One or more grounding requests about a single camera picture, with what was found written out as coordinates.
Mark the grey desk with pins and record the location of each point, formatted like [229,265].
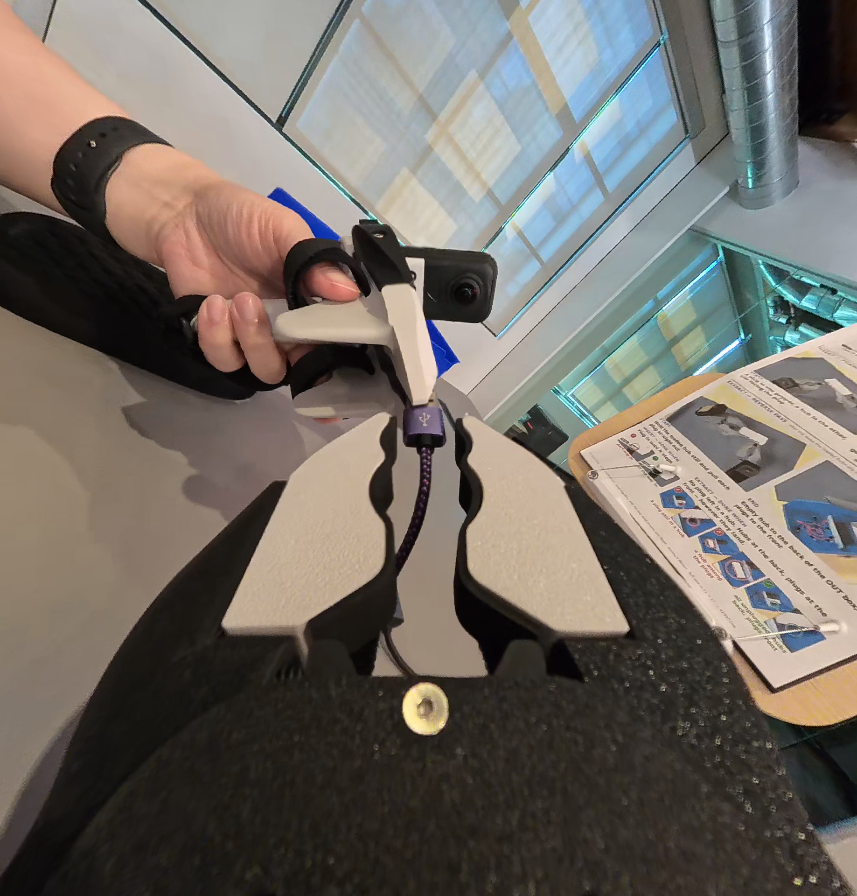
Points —
[85,490]

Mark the printed instruction sheet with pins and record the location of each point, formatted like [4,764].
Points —
[750,525]

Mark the person's left forearm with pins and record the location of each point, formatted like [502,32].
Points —
[15,84]

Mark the large glass window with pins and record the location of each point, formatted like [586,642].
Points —
[470,105]

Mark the blue plastic bin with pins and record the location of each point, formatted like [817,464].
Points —
[295,206]

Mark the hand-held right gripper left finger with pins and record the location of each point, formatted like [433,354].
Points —
[309,539]

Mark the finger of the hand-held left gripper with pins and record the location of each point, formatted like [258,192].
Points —
[414,336]

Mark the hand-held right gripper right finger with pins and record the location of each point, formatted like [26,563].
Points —
[540,546]

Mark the person's left hand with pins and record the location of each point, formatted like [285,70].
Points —
[218,238]

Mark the white window sill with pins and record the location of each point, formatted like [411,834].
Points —
[820,210]

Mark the black mesh wrist rest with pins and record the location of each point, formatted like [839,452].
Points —
[71,280]

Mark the silver metal duct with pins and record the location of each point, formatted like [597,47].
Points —
[754,105]

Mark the black watch band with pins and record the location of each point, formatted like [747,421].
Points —
[85,168]

